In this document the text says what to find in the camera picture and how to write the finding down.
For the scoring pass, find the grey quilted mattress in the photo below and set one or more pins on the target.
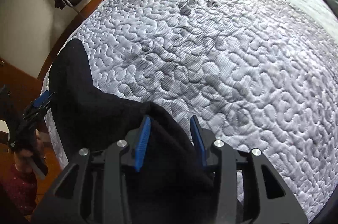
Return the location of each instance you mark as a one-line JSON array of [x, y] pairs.
[[256, 73]]

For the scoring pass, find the person left hand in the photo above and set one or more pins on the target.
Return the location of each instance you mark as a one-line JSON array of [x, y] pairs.
[[21, 157]]

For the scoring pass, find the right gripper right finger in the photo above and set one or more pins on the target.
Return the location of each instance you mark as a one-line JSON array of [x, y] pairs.
[[247, 188]]

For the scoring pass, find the black pants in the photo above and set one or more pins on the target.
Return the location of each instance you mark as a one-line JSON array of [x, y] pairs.
[[170, 187]]

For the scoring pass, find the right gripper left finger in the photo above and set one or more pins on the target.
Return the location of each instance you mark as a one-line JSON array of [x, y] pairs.
[[92, 188]]

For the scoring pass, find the red sleeve left forearm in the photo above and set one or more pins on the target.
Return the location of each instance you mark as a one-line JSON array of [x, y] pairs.
[[21, 189]]

